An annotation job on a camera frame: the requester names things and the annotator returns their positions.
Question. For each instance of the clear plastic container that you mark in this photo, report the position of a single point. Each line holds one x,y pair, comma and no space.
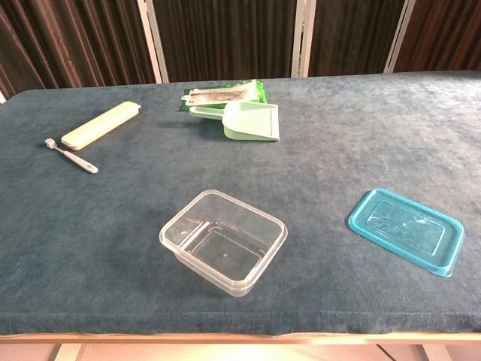
221,252

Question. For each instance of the brown pleated curtain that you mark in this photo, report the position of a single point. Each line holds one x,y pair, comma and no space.
225,37
353,35
447,34
75,41

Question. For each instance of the light green plastic dustpan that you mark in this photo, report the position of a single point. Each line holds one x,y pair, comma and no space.
251,122

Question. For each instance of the cream long cutlery case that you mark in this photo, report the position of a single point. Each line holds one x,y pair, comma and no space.
99,126

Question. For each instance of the white toothbrush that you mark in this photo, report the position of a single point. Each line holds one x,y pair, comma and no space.
73,158

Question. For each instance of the blue table cloth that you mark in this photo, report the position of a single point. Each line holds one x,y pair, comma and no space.
112,244

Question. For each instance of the blue container lid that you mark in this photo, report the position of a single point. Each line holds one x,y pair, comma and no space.
406,231

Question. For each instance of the white partition frame post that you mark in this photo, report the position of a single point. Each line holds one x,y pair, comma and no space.
400,35
152,41
302,37
2,97

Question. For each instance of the green packaged item bag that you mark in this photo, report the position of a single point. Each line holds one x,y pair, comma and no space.
225,96

